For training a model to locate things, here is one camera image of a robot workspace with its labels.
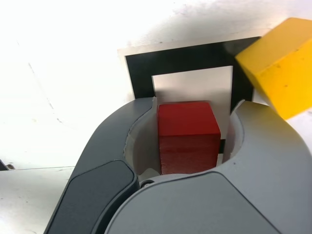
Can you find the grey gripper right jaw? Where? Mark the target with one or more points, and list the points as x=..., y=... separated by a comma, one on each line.
x=256, y=170

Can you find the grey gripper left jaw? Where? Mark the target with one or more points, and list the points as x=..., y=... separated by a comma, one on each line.
x=102, y=158

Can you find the red cube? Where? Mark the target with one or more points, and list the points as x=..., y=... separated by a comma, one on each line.
x=187, y=146

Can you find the yellow cube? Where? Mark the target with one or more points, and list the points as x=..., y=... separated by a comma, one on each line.
x=280, y=73

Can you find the black tape square outline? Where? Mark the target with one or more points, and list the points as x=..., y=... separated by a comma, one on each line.
x=141, y=73

